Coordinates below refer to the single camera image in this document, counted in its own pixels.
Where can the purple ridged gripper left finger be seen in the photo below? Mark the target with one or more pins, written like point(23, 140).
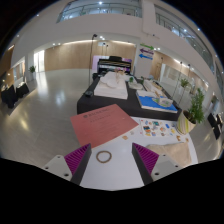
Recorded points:
point(77, 162)

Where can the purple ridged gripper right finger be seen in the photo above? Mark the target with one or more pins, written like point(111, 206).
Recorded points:
point(145, 160)

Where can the pink printed towel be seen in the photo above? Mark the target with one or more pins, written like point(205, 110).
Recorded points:
point(102, 125)

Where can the colourful sticker sheet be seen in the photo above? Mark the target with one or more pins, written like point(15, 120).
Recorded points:
point(156, 128)

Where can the beige crumpled cloth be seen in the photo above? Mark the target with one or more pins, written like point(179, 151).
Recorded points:
point(179, 152)

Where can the black draped display table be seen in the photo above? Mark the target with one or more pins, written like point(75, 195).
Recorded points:
point(130, 105)

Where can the striped pot with green plant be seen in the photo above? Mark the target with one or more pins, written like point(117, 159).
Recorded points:
point(194, 115)

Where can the blue base architectural model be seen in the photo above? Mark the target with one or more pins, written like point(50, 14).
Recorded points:
point(149, 101)

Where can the white architectural model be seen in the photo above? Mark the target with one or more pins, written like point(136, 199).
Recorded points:
point(111, 85)

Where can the black draped side table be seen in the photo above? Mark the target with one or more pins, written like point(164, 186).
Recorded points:
point(11, 95)

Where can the small potted plant far left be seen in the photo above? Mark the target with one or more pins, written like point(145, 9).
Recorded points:
point(32, 71)

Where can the arrow direction signs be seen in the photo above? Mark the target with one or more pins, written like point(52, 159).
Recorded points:
point(146, 51)

